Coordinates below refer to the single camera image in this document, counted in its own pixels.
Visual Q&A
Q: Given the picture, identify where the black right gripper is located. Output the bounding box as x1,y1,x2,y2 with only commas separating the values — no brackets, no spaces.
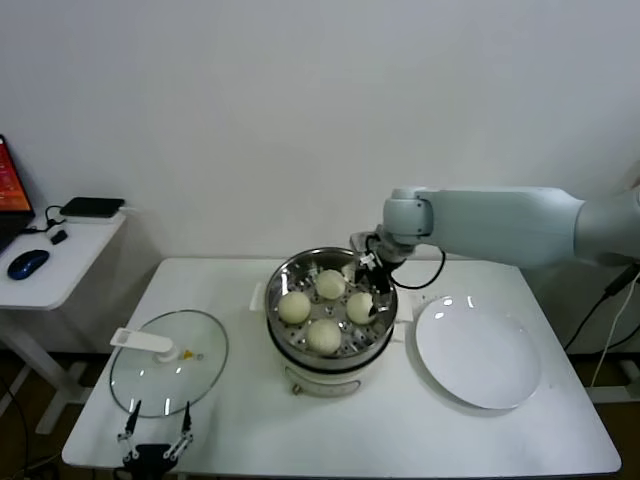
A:
353,252,396,321

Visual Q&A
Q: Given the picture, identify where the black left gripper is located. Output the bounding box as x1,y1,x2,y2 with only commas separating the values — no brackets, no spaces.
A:
117,399,195,471

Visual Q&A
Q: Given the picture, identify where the white steamed baozi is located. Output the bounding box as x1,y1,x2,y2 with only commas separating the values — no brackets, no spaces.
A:
277,292,311,325
345,292,376,324
314,269,347,300
305,319,343,356

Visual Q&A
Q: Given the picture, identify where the perforated stainless steel steamer basket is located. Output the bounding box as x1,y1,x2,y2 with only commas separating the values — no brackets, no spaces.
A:
263,245,400,360

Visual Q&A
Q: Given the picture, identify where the white electric cooker pot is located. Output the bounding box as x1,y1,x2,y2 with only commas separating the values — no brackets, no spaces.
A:
248,281,414,397

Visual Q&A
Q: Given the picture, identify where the white round plate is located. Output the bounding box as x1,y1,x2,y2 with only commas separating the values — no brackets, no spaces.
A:
413,293,543,410

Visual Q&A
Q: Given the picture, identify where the white side desk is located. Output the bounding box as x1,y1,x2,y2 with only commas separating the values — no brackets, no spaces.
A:
0,212,129,436

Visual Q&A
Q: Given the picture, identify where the blue computer mouse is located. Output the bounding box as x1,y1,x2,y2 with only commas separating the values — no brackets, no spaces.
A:
7,248,52,281

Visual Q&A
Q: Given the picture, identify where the flat black box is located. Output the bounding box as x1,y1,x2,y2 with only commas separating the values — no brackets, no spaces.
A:
59,197,126,220

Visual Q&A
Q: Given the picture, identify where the white stand foot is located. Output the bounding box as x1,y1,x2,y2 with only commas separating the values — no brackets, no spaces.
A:
584,359,640,404

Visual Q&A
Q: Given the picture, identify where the black laptop with red screen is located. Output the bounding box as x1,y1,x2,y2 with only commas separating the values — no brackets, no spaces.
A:
0,133,37,254

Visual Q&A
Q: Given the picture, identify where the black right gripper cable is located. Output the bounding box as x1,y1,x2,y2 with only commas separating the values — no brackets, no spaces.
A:
392,247,447,291

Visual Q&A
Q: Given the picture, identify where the glass lid with white handle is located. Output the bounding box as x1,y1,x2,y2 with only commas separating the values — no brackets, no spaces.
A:
108,309,230,419

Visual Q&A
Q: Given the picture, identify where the black floor cable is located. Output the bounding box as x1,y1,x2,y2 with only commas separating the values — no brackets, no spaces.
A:
0,374,31,471

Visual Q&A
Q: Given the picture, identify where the thin black desk cable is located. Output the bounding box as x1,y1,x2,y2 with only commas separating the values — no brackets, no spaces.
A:
24,203,69,236

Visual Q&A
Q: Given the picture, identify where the white hanging cable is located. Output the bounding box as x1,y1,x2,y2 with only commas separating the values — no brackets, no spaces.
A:
589,277,640,391

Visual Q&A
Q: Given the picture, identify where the black power cable with plug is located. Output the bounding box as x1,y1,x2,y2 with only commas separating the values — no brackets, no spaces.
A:
563,263,640,351

